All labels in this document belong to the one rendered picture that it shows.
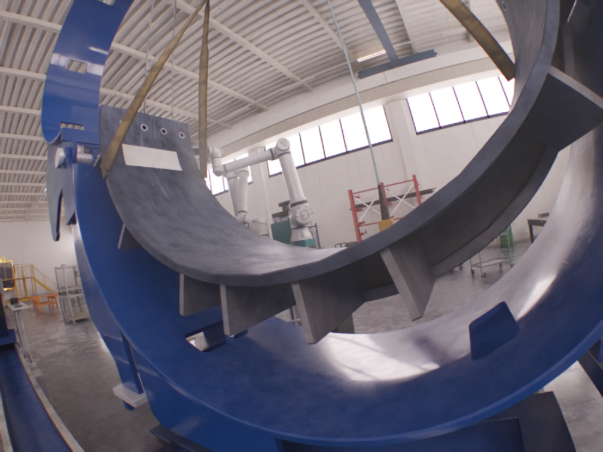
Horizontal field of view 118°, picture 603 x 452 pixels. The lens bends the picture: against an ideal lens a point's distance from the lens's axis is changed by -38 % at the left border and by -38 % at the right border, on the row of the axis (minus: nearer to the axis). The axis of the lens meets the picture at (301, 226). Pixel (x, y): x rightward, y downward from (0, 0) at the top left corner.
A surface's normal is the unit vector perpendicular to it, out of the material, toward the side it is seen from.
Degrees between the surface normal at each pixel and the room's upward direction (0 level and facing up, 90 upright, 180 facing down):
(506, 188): 90
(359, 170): 90
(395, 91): 90
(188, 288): 110
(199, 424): 90
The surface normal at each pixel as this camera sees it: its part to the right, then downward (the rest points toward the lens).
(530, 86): -0.50, 0.04
